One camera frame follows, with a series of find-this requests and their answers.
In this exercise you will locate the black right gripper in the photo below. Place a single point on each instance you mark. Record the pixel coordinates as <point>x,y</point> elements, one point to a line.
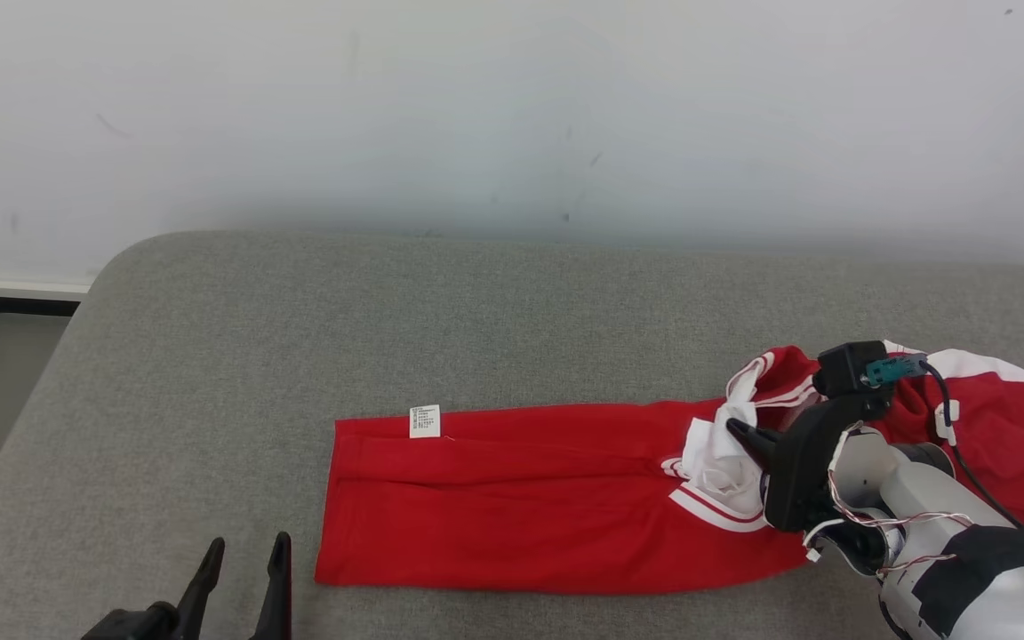
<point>801,471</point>

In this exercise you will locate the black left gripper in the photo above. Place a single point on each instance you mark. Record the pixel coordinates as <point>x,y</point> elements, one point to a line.
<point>134,624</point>

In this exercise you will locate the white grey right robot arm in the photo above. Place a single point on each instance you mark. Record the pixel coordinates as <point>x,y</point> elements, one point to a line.
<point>939,498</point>

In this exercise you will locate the red white jersey shirt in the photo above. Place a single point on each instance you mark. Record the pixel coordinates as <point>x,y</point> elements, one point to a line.
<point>521,498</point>

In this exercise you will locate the red shorts white trim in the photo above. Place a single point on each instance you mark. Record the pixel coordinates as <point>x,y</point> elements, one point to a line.
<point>1010,444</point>

